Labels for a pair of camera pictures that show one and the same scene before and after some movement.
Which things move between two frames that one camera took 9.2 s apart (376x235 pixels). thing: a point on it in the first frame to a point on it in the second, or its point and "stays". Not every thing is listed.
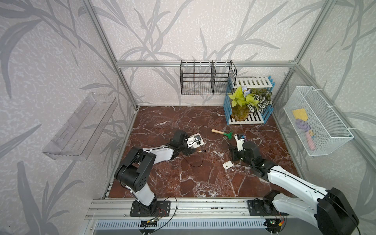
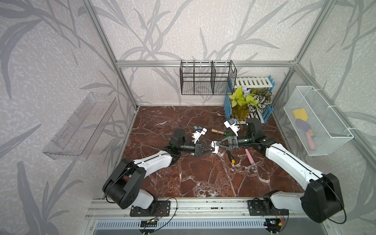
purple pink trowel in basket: [310, 134] stays
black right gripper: [234, 152] to [225, 146]
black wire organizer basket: [207, 78] stays
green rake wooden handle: [229, 134] stays
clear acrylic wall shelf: [78, 138] stays
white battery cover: [227, 165] to [214, 144]
